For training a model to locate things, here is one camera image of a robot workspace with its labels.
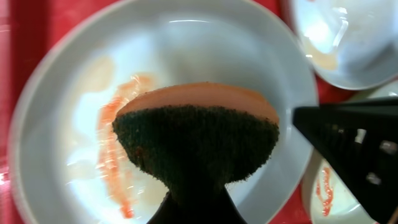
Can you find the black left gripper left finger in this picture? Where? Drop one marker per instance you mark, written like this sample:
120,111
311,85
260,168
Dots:
168,212

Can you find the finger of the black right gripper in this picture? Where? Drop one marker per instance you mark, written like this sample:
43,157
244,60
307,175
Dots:
359,140

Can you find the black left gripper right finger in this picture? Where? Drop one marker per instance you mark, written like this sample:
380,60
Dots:
226,211

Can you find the green orange sponge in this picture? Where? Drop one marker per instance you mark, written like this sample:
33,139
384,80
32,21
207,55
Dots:
198,137

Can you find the white plate top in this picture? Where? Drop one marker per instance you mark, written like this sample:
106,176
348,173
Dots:
351,44

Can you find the white plate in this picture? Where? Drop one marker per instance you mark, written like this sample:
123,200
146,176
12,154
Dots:
53,142
351,44
325,196

